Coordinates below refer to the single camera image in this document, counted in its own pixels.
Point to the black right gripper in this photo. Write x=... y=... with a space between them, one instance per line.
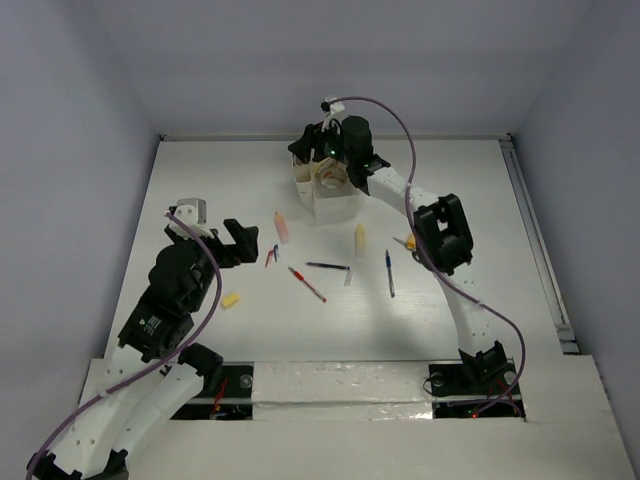
x=302 y=147

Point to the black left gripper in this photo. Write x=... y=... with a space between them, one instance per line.
x=245 y=248

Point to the large clear packing tape roll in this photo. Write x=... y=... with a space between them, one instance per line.
x=332 y=178

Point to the yellow eraser block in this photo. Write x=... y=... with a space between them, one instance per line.
x=229 y=300

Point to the yellow highlighter marker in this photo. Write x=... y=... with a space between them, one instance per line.
x=359 y=241

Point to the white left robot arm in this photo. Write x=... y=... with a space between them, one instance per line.
x=157 y=365

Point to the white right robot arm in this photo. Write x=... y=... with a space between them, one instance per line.
x=444 y=242

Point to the red pen cap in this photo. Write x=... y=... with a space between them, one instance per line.
x=269 y=257

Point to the pink highlighter marker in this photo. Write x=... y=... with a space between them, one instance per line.
x=281 y=228

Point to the red gel pen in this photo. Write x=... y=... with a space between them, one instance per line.
x=307 y=284

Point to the white perforated organizer basket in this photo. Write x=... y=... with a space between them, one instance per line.
x=327 y=207

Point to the purple gel pen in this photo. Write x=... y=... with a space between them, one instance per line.
x=323 y=265

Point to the blue ballpoint pen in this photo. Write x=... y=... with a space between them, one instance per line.
x=390 y=276

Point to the yellow highlighter cap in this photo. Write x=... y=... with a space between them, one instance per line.
x=411 y=243

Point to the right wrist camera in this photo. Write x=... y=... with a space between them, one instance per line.
x=334 y=110

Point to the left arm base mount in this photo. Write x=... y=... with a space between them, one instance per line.
x=230 y=400

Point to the black handled scissors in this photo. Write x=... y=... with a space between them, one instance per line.
x=402 y=244

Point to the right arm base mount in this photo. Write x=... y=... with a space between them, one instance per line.
x=479 y=386

